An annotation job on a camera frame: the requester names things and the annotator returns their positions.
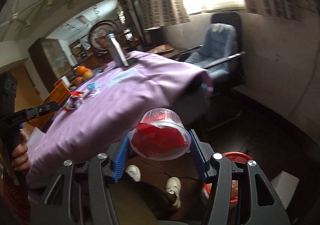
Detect red snack bag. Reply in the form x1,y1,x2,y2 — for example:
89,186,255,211
63,91,84,112

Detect purple tablecloth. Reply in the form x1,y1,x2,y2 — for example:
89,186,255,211
27,51,213,188

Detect clear plastic cup with food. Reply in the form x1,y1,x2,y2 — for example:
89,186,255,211
129,108,191,161

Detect person left hand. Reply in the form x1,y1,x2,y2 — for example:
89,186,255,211
11,131,31,174

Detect orange fruit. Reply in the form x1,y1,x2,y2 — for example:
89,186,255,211
76,65,88,76

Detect yellow pear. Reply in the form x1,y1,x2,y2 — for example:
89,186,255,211
82,70,95,81

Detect black chair blue cushion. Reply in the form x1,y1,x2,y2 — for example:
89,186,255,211
176,11,245,85

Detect red apple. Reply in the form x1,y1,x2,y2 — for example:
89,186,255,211
72,76,84,87

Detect dark glass cabinet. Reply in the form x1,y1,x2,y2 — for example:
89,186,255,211
28,37,75,92

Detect blue face mask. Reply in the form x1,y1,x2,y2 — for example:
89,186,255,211
87,82,100,96

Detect steel water bottle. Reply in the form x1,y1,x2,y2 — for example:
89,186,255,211
106,33,129,69

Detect black smartphone in case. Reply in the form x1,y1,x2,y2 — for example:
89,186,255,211
124,57,139,69

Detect white box on floor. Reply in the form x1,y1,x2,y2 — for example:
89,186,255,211
271,171,299,209

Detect red mesh trash basket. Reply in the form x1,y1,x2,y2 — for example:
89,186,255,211
202,151,254,206

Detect red white box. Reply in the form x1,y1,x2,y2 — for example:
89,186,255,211
54,76,70,88

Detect round embroidered screen ornament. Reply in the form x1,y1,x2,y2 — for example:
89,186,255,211
88,20,120,52

